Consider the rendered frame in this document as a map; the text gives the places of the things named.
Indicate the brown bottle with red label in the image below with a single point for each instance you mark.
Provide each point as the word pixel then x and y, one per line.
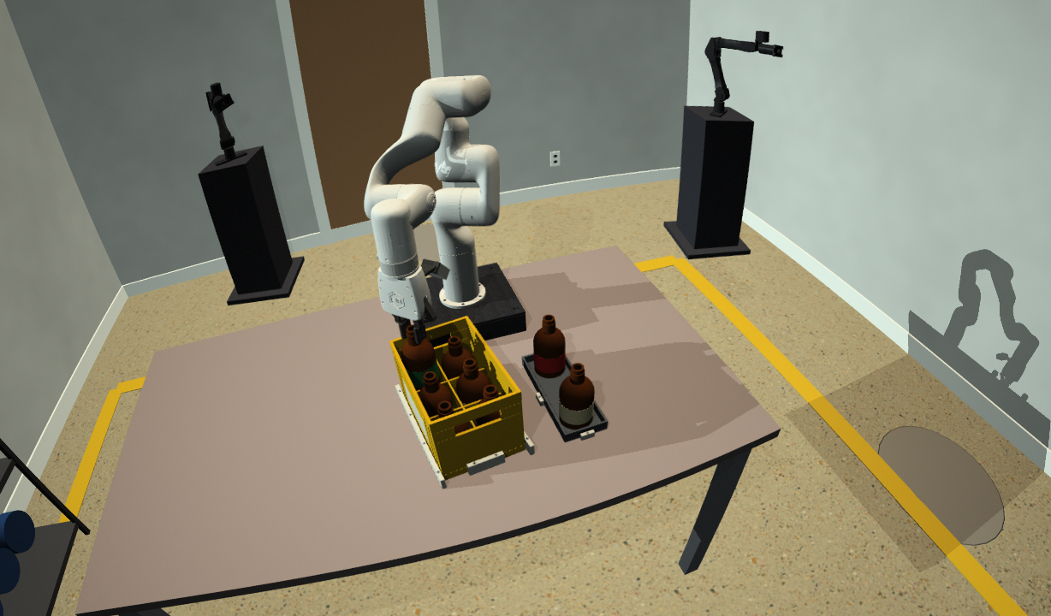
pixel 549 349

